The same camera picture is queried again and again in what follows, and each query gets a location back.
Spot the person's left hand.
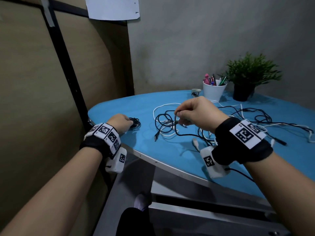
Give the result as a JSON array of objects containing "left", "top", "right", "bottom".
[{"left": 106, "top": 114, "right": 134, "bottom": 135}]

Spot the person's right hand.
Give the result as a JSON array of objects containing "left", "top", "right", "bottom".
[{"left": 174, "top": 96, "right": 230, "bottom": 133}]

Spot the black cable with plug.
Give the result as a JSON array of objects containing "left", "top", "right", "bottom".
[{"left": 154, "top": 110, "right": 215, "bottom": 147}]

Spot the person's right forearm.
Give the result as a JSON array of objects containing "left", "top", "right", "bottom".
[{"left": 244, "top": 152, "right": 315, "bottom": 236}]

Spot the person's left forearm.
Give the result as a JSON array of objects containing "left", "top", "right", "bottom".
[{"left": 0, "top": 147, "right": 103, "bottom": 236}]

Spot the black wristband with marker tags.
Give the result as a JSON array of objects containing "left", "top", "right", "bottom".
[
  {"left": 79, "top": 123, "right": 121, "bottom": 160},
  {"left": 212, "top": 117, "right": 273, "bottom": 166}
]

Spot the white pen cup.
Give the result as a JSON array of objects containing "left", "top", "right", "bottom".
[{"left": 202, "top": 80, "right": 227, "bottom": 102}]

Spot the brown board panel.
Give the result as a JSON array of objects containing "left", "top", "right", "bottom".
[
  {"left": 54, "top": 11, "right": 135, "bottom": 116},
  {"left": 0, "top": 0, "right": 86, "bottom": 231}
]

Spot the person's foot in pale sock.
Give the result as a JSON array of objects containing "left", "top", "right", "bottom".
[{"left": 134, "top": 193, "right": 151, "bottom": 212}]

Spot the green plant in black pot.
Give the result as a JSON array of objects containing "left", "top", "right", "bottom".
[{"left": 225, "top": 52, "right": 283, "bottom": 102}]

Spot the person's leg in black trousers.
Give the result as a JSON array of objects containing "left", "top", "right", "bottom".
[{"left": 116, "top": 207, "right": 156, "bottom": 236}]

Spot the white paper sheet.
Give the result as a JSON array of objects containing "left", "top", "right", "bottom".
[{"left": 84, "top": 0, "right": 140, "bottom": 21}]

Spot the black horizontal bar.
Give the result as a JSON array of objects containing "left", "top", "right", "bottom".
[{"left": 0, "top": 0, "right": 127, "bottom": 26}]

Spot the grey tape strip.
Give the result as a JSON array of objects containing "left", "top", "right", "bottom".
[{"left": 39, "top": 0, "right": 55, "bottom": 28}]

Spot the looped white cable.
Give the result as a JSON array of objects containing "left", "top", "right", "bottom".
[{"left": 153, "top": 103, "right": 183, "bottom": 137}]

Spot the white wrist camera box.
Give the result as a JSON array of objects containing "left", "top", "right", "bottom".
[
  {"left": 105, "top": 147, "right": 127, "bottom": 174},
  {"left": 200, "top": 146, "right": 231, "bottom": 179}
]

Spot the long tangled black cable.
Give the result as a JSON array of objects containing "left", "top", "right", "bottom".
[{"left": 217, "top": 105, "right": 314, "bottom": 147}]

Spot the metal table frame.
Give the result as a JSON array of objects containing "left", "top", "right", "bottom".
[{"left": 94, "top": 144, "right": 292, "bottom": 236}]

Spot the thin black camera cable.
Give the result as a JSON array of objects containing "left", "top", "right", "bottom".
[{"left": 224, "top": 167, "right": 255, "bottom": 183}]

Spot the black metal post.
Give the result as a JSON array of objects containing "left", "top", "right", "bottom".
[{"left": 40, "top": 0, "right": 93, "bottom": 132}]

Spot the long white cable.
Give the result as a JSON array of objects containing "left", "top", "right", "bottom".
[{"left": 212, "top": 101, "right": 315, "bottom": 143}]

